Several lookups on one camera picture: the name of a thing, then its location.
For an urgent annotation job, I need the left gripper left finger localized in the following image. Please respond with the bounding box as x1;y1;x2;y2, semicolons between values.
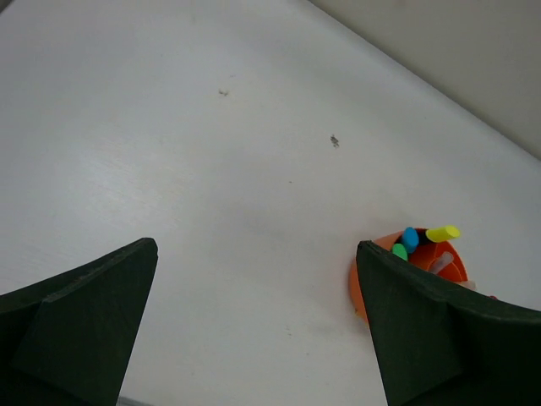
1;238;158;405

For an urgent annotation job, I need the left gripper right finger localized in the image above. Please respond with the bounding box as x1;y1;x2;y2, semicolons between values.
356;241;540;405

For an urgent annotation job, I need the green cap black highlighter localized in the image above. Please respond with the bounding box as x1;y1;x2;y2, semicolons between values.
391;243;408;261

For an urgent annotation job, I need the blue cap black highlighter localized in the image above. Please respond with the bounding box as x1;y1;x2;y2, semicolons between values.
401;227;419;255

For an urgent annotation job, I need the yellow cap black highlighter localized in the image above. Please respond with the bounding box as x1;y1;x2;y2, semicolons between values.
418;225;461;244

